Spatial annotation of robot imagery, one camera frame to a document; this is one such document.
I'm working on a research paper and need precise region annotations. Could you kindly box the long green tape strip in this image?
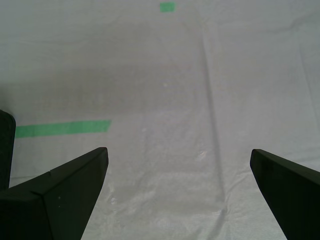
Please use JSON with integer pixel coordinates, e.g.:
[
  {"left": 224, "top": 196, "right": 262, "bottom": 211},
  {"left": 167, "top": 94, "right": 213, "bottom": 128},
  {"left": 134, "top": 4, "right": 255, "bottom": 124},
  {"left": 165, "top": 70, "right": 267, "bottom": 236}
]
[{"left": 14, "top": 119, "right": 112, "bottom": 139}]

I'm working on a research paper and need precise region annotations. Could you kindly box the black perforated plastic basket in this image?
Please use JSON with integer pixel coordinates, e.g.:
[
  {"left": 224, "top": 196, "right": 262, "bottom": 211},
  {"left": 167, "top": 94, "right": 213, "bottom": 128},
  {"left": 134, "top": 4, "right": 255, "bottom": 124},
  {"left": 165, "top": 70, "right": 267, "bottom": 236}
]
[{"left": 0, "top": 109, "right": 17, "bottom": 192}]

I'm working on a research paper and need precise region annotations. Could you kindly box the small green tape marker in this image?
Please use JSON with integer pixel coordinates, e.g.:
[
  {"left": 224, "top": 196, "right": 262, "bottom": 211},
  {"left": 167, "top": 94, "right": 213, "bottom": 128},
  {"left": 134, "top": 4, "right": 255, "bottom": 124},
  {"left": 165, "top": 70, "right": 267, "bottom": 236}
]
[{"left": 159, "top": 1, "right": 176, "bottom": 13}]

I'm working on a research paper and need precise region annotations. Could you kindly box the white table cover sheet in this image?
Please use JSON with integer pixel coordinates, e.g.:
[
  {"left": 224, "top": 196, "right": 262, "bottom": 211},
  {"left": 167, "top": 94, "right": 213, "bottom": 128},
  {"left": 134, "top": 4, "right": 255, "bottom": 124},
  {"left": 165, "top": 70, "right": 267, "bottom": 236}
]
[{"left": 0, "top": 0, "right": 320, "bottom": 240}]

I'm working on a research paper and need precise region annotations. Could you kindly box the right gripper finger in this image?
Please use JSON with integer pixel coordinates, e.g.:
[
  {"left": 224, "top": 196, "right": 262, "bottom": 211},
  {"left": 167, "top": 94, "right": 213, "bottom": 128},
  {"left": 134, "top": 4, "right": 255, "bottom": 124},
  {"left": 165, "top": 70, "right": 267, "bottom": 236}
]
[
  {"left": 250, "top": 149, "right": 320, "bottom": 240},
  {"left": 0, "top": 147, "right": 109, "bottom": 240}
]

